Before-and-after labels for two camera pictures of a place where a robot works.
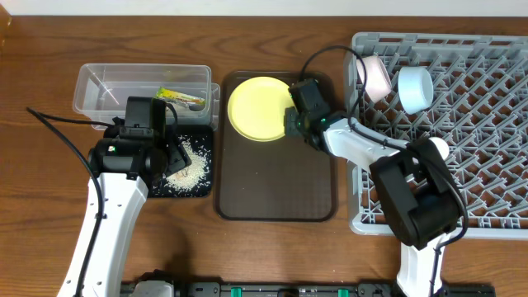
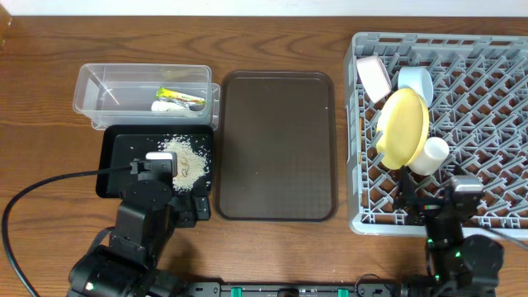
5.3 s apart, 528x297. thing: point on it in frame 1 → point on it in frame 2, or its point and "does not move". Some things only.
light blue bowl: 416,88 does not move
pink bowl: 379,83 does not move
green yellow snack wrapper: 172,96 does not move
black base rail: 294,289 does not move
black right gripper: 291,124 → 426,207
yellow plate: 256,107 → 403,129
